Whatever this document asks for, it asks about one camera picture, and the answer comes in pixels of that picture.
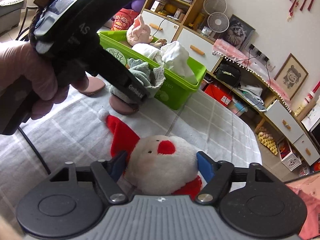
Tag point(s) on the pile of folded clothes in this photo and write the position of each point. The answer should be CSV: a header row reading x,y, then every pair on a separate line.
x,y
251,96

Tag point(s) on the white and red bottle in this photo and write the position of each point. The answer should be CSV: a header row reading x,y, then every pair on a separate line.
x,y
311,95

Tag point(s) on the framed cartoon drawing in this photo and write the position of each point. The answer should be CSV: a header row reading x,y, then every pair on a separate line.
x,y
291,76

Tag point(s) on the pink plush toy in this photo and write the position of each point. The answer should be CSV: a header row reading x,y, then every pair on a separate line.
x,y
138,31

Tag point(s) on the black bag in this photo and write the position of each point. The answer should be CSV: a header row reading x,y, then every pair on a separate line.
x,y
228,74

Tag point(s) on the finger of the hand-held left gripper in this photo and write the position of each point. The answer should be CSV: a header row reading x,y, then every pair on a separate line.
x,y
142,99

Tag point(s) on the green plastic bin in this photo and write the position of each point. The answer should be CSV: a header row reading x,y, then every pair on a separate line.
x,y
180,87

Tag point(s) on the red printed bucket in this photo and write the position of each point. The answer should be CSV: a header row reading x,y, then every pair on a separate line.
x,y
122,20

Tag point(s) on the red box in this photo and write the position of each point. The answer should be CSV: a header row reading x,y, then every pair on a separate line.
x,y
217,93

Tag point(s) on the santa plush toy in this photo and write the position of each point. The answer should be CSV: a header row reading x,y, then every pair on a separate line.
x,y
160,160

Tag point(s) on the purple plush toy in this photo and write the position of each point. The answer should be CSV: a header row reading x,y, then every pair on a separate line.
x,y
137,2

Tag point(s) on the pink tasselled table cover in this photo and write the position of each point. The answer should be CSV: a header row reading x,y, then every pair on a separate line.
x,y
235,52

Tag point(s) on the grey-green towel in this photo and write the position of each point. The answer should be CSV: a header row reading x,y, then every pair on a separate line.
x,y
147,75

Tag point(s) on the curved wooden low cabinet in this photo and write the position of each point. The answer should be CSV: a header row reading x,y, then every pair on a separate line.
x,y
262,100

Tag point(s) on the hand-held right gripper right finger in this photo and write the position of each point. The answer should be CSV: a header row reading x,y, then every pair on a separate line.
x,y
206,165

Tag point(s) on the wooden shelf cabinet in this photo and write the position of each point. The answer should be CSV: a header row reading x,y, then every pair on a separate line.
x,y
175,7

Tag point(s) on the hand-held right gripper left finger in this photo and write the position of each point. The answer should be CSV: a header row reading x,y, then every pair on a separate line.
x,y
117,165

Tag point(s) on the grey checked blanket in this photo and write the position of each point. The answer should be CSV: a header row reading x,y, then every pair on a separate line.
x,y
212,125

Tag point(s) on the grey sofa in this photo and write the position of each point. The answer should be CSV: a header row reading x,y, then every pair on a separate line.
x,y
11,15

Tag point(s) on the wall socket strip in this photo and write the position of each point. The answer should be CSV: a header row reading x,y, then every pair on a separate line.
x,y
260,56

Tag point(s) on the mauve soft pad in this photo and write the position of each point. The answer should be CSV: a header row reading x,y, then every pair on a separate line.
x,y
122,106
91,86

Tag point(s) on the framed cat picture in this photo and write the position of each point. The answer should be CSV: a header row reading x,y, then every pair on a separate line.
x,y
238,32

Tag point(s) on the person's left hand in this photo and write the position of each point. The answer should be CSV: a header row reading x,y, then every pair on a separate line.
x,y
30,72

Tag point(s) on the white cloth bundle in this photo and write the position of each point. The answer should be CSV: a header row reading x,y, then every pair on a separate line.
x,y
175,57

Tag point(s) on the white patterned box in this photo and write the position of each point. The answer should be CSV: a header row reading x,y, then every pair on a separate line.
x,y
290,155

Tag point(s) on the yellow egg tray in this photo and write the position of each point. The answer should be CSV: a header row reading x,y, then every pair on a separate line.
x,y
267,141

